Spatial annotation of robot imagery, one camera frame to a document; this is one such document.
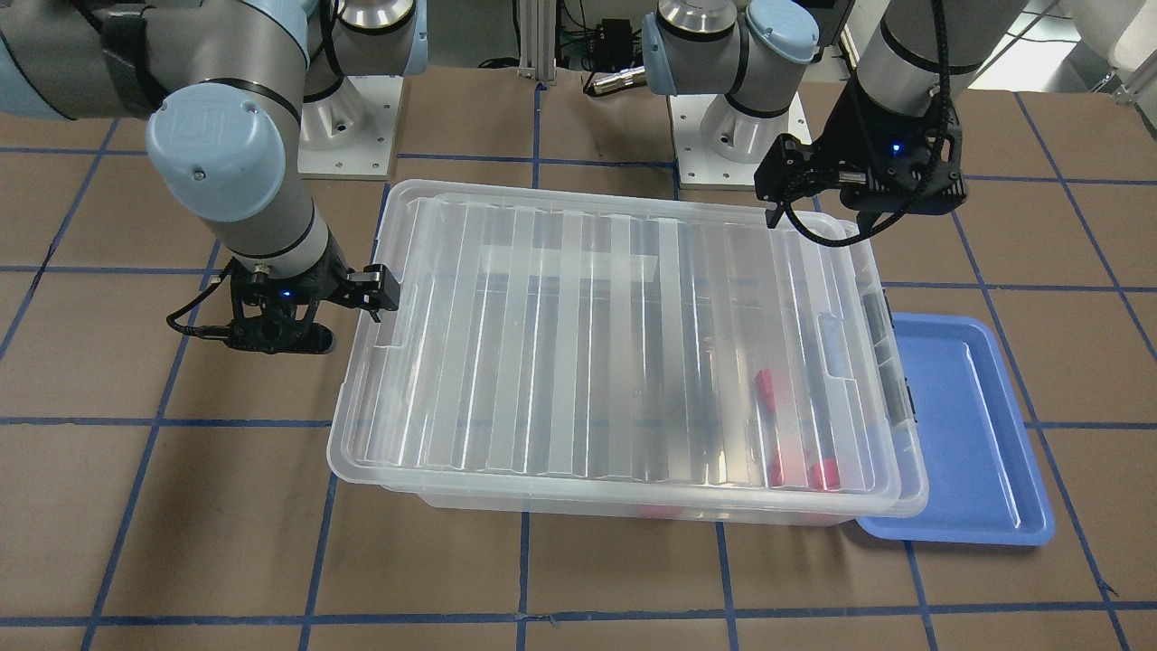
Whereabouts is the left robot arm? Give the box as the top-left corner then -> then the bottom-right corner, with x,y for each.
641,1 -> 1025,241

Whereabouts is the red block top pile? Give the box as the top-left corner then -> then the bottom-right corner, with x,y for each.
806,457 -> 842,491

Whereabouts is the black box latch handle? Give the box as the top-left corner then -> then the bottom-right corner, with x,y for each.
862,289 -> 915,428

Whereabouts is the clear plastic box lid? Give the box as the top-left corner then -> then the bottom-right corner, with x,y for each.
326,179 -> 902,503

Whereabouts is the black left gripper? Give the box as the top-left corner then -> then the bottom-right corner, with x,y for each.
756,86 -> 968,228

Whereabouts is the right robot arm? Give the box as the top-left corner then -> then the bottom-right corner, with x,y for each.
3,1 -> 428,354

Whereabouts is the red block near latch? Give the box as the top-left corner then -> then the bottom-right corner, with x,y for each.
756,368 -> 778,413

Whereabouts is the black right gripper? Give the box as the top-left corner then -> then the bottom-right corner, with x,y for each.
223,236 -> 400,354

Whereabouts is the blue plastic tray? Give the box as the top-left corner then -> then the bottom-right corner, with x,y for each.
858,313 -> 1057,547

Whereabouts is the clear plastic storage box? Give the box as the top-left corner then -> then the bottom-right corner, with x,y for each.
348,194 -> 929,526

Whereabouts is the red block pile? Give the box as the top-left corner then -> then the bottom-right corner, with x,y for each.
806,457 -> 842,491
767,457 -> 786,489

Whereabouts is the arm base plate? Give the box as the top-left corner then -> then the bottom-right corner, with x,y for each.
668,94 -> 813,191
297,77 -> 404,182

